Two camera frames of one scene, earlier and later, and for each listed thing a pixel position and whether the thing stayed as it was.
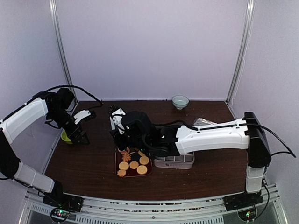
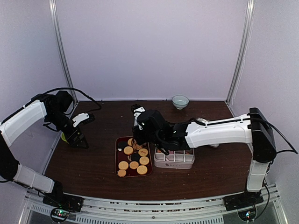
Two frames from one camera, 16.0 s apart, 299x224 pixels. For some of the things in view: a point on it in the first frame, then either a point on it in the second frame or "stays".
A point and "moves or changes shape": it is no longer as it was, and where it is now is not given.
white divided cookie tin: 185,161 stays
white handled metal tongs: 126,154 moves or changes shape
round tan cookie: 124,165 stays
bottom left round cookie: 121,172 stays
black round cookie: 135,157 stays
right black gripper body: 122,145 → 141,140
